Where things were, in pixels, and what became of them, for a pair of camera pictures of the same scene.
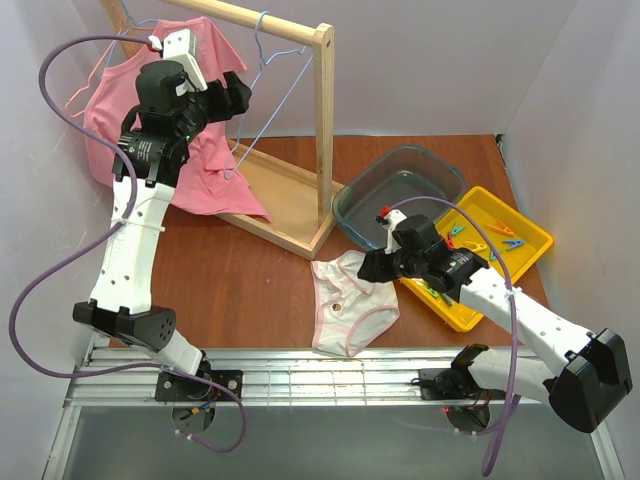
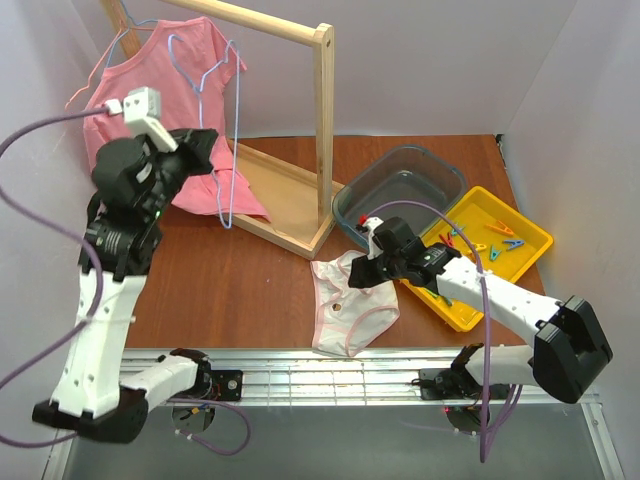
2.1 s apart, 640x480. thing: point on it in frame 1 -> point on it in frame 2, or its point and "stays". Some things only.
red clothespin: x=449 y=243 stays
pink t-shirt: x=209 y=185 stays
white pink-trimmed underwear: x=350 y=311 stays
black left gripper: x=233 y=95 -> x=197 y=150
